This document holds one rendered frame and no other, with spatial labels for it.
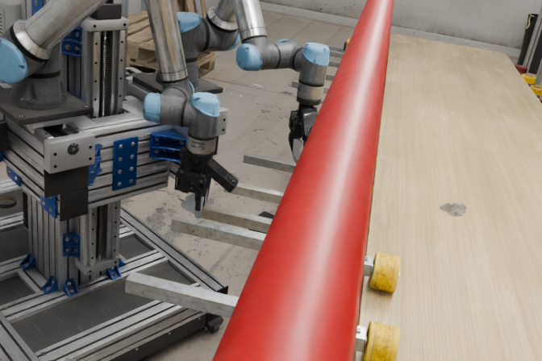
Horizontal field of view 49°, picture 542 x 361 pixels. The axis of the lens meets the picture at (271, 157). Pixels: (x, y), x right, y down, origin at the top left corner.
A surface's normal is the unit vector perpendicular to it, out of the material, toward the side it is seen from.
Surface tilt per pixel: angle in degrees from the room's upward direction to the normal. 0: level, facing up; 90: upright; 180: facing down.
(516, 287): 0
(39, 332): 0
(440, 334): 0
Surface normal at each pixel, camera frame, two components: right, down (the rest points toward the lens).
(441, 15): -0.26, 0.36
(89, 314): 0.14, -0.91
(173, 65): 0.26, 0.34
